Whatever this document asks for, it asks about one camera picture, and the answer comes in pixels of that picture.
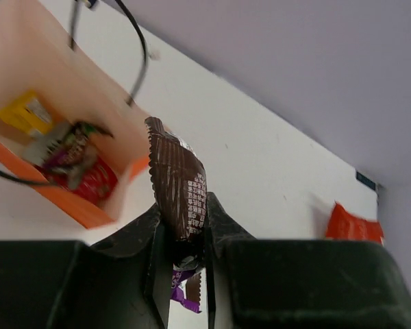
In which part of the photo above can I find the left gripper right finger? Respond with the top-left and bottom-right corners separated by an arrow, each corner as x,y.
205,193 -> 411,328

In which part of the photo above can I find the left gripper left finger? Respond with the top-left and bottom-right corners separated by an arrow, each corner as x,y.
0,206 -> 172,328

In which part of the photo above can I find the red snack pouch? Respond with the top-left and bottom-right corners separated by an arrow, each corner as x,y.
47,157 -> 119,208

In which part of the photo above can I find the large red chip bag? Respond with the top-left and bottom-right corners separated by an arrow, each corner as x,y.
325,202 -> 384,245

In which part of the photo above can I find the brown white snack wrapper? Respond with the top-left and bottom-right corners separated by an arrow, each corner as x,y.
145,117 -> 207,314

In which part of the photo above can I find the purple brown snack wrapper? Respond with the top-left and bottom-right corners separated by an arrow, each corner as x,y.
41,121 -> 114,191

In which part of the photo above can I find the yellow snack bar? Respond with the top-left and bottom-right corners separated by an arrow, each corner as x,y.
0,90 -> 54,138

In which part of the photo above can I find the silver blue snack packet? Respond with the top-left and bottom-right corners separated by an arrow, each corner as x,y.
22,121 -> 71,166

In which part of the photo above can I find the orange paper bag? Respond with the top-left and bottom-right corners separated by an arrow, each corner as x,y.
0,1 -> 149,228

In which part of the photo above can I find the blue label sticker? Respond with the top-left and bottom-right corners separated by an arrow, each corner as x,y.
356,171 -> 378,192

